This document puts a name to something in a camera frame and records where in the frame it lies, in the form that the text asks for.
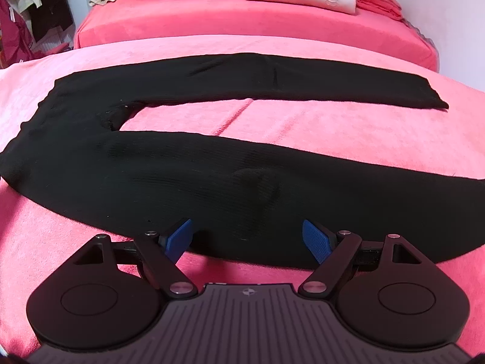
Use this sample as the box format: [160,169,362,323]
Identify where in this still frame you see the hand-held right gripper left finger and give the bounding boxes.
[72,218,198,299]

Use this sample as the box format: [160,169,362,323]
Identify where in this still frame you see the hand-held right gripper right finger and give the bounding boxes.
[299,219,422,300]

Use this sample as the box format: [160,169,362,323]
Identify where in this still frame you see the black pants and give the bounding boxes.
[0,52,485,270]

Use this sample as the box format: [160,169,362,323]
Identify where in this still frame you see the light pink blanket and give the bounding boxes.
[0,34,485,361]

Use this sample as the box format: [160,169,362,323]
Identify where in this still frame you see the pink bed sheet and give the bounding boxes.
[72,0,440,72]

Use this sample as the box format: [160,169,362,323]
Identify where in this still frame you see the folded pink blanket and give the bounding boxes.
[350,0,404,21]

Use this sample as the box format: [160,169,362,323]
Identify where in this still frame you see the dark red garment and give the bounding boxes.
[0,0,35,69]

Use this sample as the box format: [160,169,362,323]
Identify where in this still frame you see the hanging black clothes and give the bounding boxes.
[28,0,74,42]

